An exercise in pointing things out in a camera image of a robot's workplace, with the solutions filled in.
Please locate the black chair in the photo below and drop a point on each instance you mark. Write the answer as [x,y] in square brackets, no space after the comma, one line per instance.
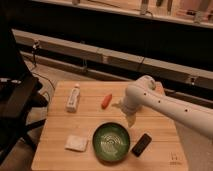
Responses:
[19,93]

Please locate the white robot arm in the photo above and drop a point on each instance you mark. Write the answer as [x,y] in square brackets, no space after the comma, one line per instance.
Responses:
[142,93]

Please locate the wooden table board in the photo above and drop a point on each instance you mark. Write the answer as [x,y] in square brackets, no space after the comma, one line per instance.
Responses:
[164,153]

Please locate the green plate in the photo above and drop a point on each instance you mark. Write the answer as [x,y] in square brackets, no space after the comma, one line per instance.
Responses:
[111,142]

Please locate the white sponge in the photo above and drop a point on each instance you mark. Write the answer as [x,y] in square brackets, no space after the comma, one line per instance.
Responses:
[76,143]

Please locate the black phone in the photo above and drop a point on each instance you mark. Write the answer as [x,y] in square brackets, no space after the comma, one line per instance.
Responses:
[141,145]

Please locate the white tube bottle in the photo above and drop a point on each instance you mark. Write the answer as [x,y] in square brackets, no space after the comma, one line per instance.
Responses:
[73,99]

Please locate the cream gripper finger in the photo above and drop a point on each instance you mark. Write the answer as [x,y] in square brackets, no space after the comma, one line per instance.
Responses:
[131,119]

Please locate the orange eraser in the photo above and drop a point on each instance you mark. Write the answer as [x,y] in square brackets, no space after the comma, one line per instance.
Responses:
[106,101]

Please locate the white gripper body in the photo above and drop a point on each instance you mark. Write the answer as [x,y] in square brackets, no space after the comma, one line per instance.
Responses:
[127,105]

